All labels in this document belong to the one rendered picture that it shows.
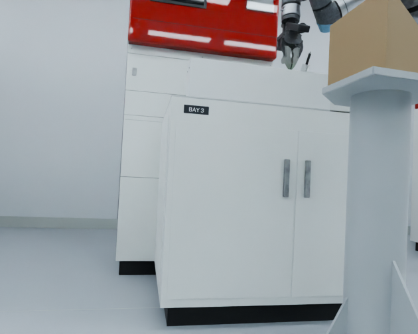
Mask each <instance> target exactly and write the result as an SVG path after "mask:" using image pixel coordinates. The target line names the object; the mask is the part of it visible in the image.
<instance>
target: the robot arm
mask: <svg viewBox="0 0 418 334"><path fill-rule="evenodd" d="M302 1H306V0H282V3H281V23H282V24H281V28H283V30H282V33H281V34H280V35H279V36H278V37H277V41H278V45H277V48H276V50H278V51H282V53H283V57H282V59H281V63H282V64H285V65H286V67H287V68H288V70H292V69H293V68H294V67H295V65H296V63H297V62H298V60H299V58H300V56H301V53H302V51H303V40H302V38H301V37H302V35H301V34H303V33H305V32H309V31H310V27H311V26H309V25H306V24H305V23H300V24H298V23H299V22H300V17H301V2H302ZM364 1H365V0H335V1H333V2H332V0H309V2H310V4H311V8H312V10H313V13H314V17H315V19H316V23H317V25H318V28H319V30H320V32H322V33H328V32H330V25H332V24H334V23H335V22H336V21H337V20H339V19H340V18H342V17H343V16H344V15H346V14H347V13H349V12H350V11H351V10H352V9H354V8H355V7H357V6H358V5H359V4H361V3H362V2H364ZM401 2H402V3H403V4H404V6H405V8H406V9H407V10H408V11H409V13H410V14H411V16H412V17H413V18H414V20H415V22H416V23H417V24H418V0H401ZM290 54H292V57H291V56H290Z"/></svg>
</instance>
